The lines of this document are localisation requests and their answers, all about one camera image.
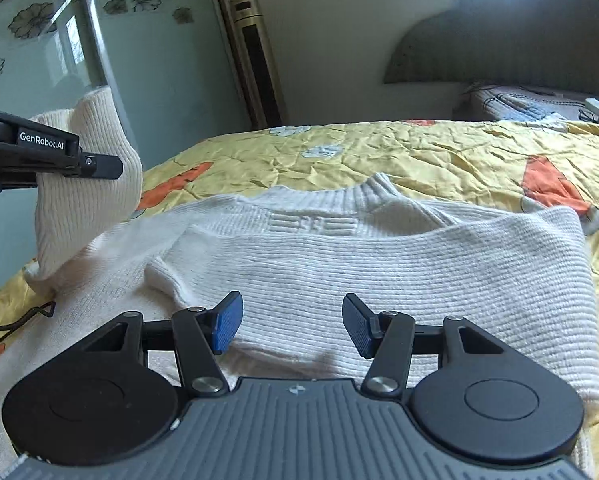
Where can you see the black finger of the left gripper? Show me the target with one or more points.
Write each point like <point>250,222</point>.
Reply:
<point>99,166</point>

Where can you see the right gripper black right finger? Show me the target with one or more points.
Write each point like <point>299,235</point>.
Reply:
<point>465,389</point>

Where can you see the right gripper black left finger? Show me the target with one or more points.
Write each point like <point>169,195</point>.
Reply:
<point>119,389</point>

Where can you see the cream knitted sweater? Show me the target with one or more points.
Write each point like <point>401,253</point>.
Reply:
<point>293,256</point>

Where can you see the glass floral wardrobe door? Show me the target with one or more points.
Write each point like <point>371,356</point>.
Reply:
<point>166,62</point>

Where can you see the gold tower air conditioner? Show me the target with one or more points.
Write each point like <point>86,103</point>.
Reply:
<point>258,64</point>

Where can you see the yellow carrot print quilt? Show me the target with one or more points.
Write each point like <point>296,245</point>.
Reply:
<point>498,165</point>

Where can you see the grey checked pillow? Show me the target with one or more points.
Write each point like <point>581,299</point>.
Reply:
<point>493,102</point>

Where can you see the grey padded headboard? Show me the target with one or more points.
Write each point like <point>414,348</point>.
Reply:
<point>540,43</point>

